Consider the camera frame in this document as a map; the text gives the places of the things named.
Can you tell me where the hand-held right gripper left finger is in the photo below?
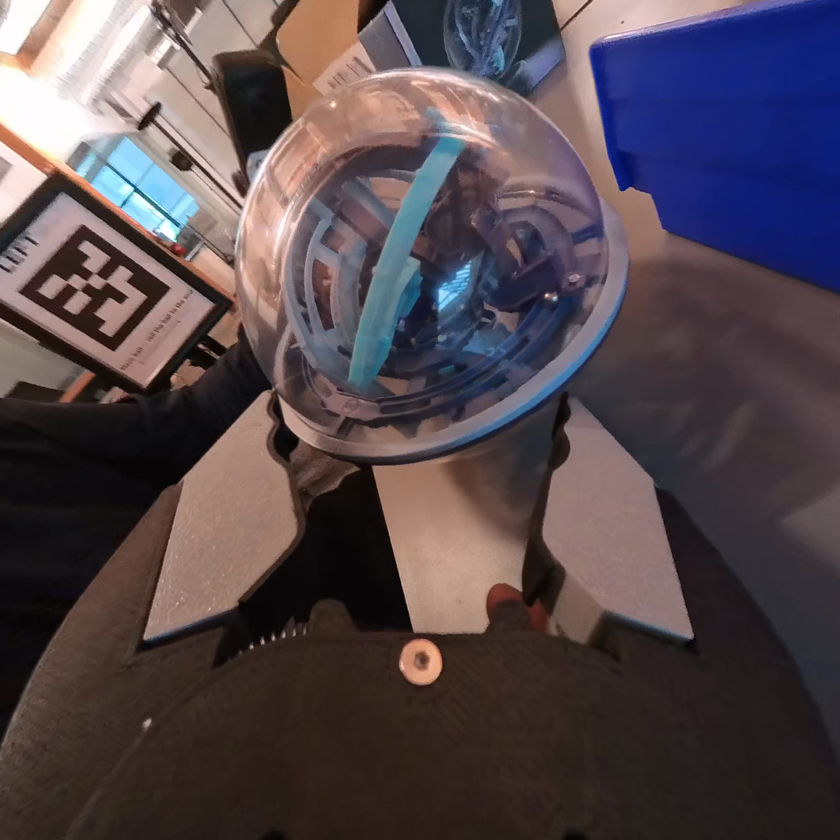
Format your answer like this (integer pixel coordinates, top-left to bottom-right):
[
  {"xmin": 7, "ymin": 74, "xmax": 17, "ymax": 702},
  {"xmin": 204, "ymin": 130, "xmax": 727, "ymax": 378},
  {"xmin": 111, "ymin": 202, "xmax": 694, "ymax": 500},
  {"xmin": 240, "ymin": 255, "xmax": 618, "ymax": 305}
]
[{"xmin": 143, "ymin": 389, "xmax": 304, "ymax": 645}]

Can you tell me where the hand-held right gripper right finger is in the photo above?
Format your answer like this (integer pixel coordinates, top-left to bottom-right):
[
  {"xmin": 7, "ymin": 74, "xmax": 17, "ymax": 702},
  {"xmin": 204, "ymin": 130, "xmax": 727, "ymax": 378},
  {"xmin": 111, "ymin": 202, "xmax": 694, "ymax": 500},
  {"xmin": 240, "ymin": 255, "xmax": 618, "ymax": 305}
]
[{"xmin": 520, "ymin": 395, "xmax": 694, "ymax": 642}]

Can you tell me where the clear plastic maze ball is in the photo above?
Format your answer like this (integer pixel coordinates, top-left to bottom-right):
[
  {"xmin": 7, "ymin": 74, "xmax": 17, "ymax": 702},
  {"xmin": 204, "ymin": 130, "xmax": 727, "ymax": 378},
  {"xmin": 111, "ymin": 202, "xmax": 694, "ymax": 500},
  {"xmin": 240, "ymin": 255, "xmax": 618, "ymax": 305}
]
[{"xmin": 235, "ymin": 66, "xmax": 630, "ymax": 468}]

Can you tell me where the person's left forearm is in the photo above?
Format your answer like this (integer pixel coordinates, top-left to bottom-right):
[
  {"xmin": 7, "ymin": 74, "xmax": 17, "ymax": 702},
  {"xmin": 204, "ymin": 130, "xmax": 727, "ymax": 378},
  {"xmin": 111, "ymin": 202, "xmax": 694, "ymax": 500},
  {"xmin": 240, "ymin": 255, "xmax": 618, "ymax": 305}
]
[{"xmin": 0, "ymin": 331, "xmax": 277, "ymax": 513}]

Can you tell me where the person's right hand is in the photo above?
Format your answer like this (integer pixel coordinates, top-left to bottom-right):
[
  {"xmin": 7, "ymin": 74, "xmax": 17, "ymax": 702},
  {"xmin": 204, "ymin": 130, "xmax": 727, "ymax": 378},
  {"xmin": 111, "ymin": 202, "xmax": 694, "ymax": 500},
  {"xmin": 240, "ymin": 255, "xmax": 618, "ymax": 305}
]
[{"xmin": 487, "ymin": 583, "xmax": 550, "ymax": 635}]

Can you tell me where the dark cardboard toy box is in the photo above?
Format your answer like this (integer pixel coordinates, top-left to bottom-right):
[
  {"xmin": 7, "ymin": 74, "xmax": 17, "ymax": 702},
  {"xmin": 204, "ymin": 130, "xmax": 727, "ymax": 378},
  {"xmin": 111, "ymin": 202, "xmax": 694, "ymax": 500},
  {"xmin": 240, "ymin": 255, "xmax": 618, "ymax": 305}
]
[{"xmin": 357, "ymin": 0, "xmax": 565, "ymax": 101}]

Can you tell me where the framed marker sign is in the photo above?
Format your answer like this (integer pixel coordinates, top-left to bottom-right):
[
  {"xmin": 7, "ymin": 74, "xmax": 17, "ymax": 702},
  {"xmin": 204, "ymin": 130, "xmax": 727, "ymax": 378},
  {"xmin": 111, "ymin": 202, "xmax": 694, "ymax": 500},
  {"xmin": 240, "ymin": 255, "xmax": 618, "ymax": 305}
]
[{"xmin": 0, "ymin": 172, "xmax": 236, "ymax": 395}]

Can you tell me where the blue plastic bin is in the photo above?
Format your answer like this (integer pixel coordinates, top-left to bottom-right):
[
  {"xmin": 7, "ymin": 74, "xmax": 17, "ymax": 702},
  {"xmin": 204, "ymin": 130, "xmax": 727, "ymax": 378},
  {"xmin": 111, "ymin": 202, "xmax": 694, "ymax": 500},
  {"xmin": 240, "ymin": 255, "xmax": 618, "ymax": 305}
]
[{"xmin": 588, "ymin": 0, "xmax": 840, "ymax": 293}]

